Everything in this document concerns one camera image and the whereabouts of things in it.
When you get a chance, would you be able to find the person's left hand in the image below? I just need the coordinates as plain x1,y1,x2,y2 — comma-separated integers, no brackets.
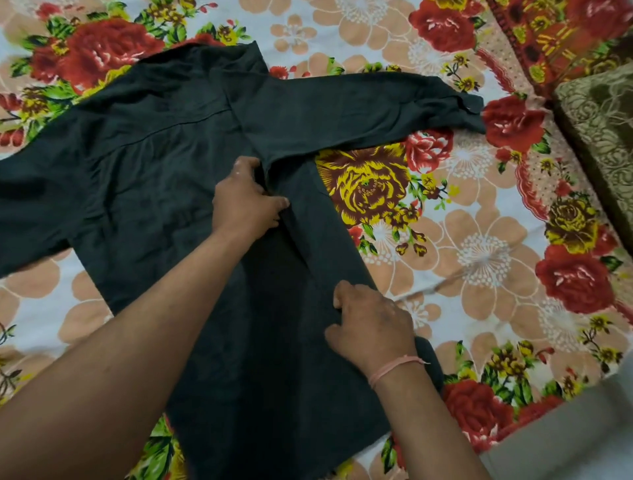
211,156,291,243

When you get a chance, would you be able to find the dark green shirt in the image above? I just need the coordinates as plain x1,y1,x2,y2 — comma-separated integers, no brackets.
0,41,488,480

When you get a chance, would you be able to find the person's right forearm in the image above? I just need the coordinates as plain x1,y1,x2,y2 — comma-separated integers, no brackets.
373,363,491,480

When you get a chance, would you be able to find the person's left forearm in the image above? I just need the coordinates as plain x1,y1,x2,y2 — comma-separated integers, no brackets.
0,229,253,480

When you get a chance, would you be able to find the person's right hand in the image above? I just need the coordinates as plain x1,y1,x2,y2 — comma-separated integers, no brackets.
324,280,420,379

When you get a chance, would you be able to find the pink thread bracelet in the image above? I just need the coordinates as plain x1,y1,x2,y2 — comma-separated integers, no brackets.
367,355,430,390

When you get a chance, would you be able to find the brown patterned pillow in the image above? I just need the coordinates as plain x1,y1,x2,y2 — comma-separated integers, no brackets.
553,61,633,243

